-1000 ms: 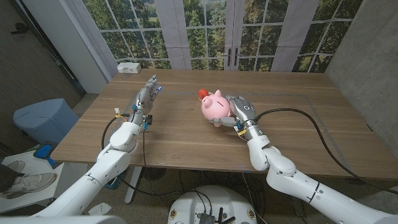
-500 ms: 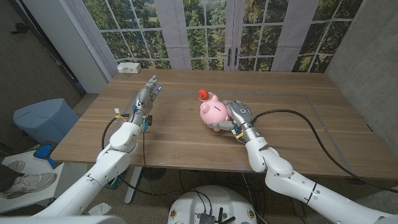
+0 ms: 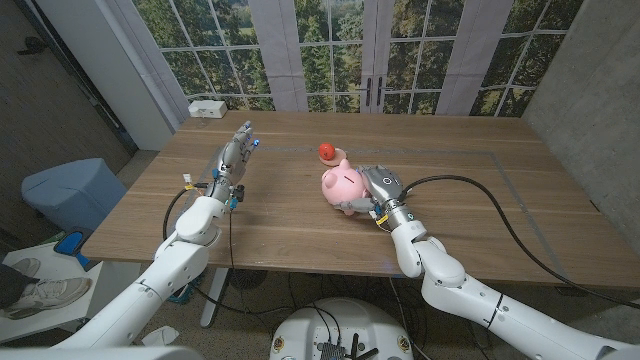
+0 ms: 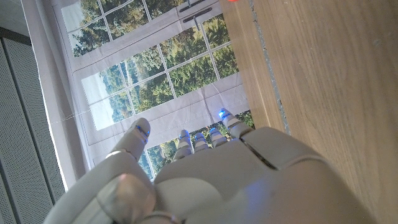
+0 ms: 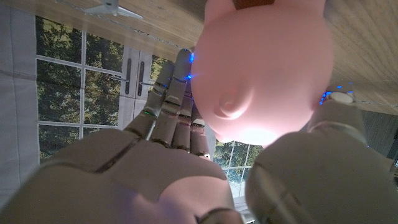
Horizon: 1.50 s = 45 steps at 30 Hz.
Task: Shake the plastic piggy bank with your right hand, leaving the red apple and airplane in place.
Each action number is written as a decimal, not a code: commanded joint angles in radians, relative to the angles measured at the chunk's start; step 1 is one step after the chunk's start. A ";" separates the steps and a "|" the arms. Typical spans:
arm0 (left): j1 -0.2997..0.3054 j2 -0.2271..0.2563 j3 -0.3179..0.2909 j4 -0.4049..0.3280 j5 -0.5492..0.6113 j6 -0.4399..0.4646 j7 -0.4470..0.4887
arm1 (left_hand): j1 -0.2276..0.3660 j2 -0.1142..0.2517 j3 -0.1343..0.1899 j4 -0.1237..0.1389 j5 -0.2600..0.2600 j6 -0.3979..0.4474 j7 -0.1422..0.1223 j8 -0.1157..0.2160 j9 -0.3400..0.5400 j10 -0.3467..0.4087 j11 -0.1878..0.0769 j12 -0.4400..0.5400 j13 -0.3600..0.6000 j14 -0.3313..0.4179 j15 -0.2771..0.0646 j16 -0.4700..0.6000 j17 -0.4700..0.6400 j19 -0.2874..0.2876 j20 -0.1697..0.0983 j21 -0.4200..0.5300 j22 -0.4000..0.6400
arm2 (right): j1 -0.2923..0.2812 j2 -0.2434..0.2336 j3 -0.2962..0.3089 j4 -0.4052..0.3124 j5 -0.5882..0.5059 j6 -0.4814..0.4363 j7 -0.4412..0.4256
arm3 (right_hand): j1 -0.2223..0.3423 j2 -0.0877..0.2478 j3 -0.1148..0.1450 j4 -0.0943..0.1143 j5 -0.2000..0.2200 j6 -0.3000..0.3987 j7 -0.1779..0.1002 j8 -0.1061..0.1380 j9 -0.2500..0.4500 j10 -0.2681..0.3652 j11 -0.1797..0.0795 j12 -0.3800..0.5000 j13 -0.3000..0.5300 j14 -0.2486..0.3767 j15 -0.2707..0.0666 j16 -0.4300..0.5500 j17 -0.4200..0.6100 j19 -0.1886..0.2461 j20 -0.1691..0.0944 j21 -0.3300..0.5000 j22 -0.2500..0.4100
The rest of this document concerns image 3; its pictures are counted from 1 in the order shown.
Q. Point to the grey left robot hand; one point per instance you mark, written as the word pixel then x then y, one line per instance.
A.
pixel 232 164

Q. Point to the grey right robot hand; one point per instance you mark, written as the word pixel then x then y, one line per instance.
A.
pixel 385 187

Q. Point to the pink plastic piggy bank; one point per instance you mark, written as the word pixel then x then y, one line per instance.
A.
pixel 342 185

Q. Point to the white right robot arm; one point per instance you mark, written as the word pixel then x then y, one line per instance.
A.
pixel 450 285

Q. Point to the round white robot base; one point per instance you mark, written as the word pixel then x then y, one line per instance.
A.
pixel 345 320

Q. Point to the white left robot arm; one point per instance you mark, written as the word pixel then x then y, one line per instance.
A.
pixel 150 295

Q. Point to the red apple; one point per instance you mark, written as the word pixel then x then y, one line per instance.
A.
pixel 327 151

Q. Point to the white plastic box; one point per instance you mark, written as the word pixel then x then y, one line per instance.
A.
pixel 207 109

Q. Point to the black round ribbed disc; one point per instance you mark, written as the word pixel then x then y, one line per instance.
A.
pixel 246 279

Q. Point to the printed window backdrop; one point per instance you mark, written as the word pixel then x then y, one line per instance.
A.
pixel 320 60

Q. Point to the white table leg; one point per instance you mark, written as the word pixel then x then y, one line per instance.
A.
pixel 214 300

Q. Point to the blue-grey bin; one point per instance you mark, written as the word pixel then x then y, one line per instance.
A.
pixel 70 192

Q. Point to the blue black floor pedal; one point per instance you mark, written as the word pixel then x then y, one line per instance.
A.
pixel 70 243

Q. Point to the crumpled white paper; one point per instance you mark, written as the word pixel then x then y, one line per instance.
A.
pixel 160 336

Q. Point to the white sneaker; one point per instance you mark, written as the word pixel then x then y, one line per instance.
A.
pixel 47 295
pixel 25 267

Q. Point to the white floor platform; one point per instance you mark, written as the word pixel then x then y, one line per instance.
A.
pixel 50 327

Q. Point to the dark trouser leg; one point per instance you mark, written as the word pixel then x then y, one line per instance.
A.
pixel 11 285

